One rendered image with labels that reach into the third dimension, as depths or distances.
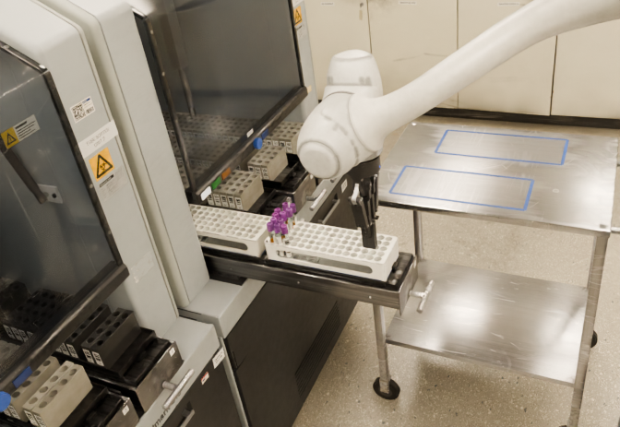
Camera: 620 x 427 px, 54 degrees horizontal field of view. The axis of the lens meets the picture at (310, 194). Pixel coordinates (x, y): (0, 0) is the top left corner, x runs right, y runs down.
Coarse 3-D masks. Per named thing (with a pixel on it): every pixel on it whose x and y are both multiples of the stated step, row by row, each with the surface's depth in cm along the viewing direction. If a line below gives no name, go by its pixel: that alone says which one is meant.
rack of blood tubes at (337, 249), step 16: (304, 224) 146; (304, 240) 142; (320, 240) 142; (336, 240) 140; (352, 240) 140; (384, 240) 137; (272, 256) 144; (304, 256) 142; (320, 256) 137; (336, 256) 135; (352, 256) 136; (368, 256) 134; (384, 256) 132; (352, 272) 136; (368, 272) 137; (384, 272) 132
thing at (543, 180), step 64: (448, 128) 187; (384, 192) 162; (448, 192) 158; (512, 192) 154; (576, 192) 150; (384, 320) 187; (448, 320) 194; (512, 320) 190; (576, 320) 187; (384, 384) 200; (576, 384) 165
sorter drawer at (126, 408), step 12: (108, 396) 116; (120, 396) 117; (96, 408) 116; (108, 408) 114; (120, 408) 115; (132, 408) 118; (0, 420) 116; (96, 420) 112; (108, 420) 113; (120, 420) 115; (132, 420) 118
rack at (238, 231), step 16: (192, 208) 159; (208, 208) 158; (208, 224) 152; (224, 224) 151; (240, 224) 151; (256, 224) 149; (208, 240) 156; (224, 240) 155; (240, 240) 146; (256, 240) 144
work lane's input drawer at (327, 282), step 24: (216, 264) 152; (240, 264) 148; (264, 264) 146; (288, 264) 142; (408, 264) 137; (312, 288) 142; (336, 288) 138; (360, 288) 135; (384, 288) 133; (408, 288) 137; (432, 288) 139
